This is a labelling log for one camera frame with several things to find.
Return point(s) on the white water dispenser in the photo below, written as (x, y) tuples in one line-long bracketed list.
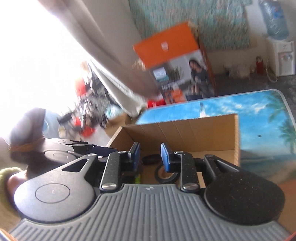
[(281, 56)]

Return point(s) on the black electrical tape roll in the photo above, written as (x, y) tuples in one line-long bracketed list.
[(164, 177)]

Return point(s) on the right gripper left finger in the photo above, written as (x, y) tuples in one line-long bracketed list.
[(68, 191)]

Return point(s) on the red plastic bag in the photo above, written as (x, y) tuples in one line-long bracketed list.
[(151, 103)]

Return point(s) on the brown cardboard box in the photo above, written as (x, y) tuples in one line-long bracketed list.
[(218, 135)]

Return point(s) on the green lip balm tube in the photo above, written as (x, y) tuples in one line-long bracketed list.
[(137, 179)]

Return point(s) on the red thermos bottle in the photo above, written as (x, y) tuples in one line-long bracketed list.
[(259, 65)]

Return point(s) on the person's left hand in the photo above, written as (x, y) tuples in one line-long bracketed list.
[(13, 182)]

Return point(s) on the beige curtain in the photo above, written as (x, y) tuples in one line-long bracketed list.
[(106, 31)]

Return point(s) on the blue water jug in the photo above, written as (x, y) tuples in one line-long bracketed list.
[(274, 19)]

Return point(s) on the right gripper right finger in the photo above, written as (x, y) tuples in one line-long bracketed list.
[(228, 191)]

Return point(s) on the wheelchair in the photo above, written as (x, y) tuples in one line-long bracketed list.
[(94, 106)]

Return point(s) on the black oval small object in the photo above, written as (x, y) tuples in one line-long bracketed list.
[(151, 159)]

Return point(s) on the floral teal hanging cloth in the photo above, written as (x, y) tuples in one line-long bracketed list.
[(221, 24)]

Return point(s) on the orange Philips product box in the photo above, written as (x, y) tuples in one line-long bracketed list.
[(177, 61)]

